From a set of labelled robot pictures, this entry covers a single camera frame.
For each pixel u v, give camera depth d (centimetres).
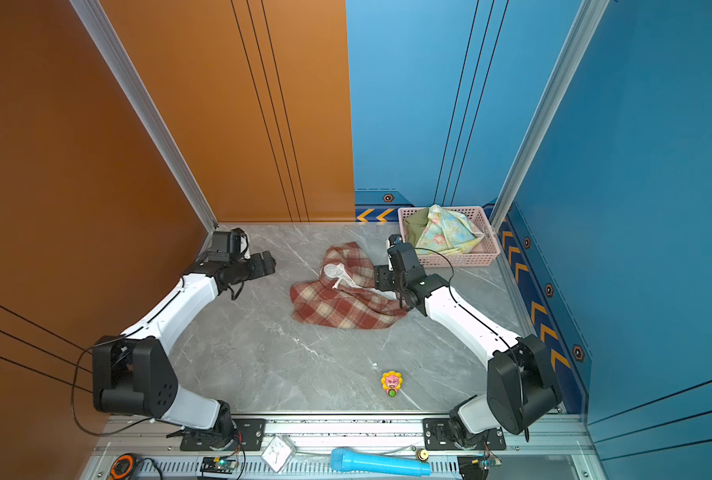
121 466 67
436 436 72
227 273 63
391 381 77
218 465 71
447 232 108
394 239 75
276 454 70
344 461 67
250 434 74
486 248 109
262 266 80
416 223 113
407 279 63
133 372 43
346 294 92
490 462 69
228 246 68
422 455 68
